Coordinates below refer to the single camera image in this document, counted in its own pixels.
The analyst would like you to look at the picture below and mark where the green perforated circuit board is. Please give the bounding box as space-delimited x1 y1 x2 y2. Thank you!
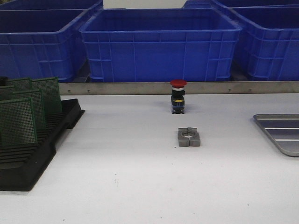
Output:
0 98 37 147

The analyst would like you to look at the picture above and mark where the rear right green circuit board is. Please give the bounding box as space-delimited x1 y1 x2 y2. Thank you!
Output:
31 77 62 115

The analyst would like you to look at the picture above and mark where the rear left green circuit board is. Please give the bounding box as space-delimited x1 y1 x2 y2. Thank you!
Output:
6 77 32 91

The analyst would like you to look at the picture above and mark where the silver metal tray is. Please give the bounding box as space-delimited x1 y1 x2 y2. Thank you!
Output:
253 114 299 157

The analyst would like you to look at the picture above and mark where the black slotted board rack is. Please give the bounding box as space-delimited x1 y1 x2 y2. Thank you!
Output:
0 98 85 191

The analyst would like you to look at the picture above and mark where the far left green circuit board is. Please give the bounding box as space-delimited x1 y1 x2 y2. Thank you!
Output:
0 85 15 101

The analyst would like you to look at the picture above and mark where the red emergency stop button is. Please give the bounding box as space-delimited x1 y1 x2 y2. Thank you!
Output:
170 79 187 114

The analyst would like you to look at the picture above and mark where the grey metal clamp block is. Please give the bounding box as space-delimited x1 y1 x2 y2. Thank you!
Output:
178 127 201 147

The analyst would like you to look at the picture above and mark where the center blue plastic crate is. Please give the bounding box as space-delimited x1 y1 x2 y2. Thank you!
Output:
80 8 241 83

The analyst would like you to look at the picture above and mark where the blue plastic crate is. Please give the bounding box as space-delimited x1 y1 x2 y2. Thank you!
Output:
80 8 241 83
0 9 89 82
229 7 299 81

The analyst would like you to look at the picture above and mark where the far right blue crate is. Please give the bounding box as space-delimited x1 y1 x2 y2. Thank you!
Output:
182 0 299 8

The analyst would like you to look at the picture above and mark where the left blue plastic crate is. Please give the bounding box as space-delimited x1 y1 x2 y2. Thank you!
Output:
0 9 89 82

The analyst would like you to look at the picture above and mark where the right blue plastic crate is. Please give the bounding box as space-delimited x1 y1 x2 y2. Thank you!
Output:
229 7 299 81

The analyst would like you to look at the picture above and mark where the far left blue crate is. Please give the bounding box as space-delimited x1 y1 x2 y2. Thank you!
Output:
0 0 103 10

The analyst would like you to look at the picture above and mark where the metal table edge rail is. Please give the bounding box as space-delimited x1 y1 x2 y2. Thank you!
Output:
59 81 299 96

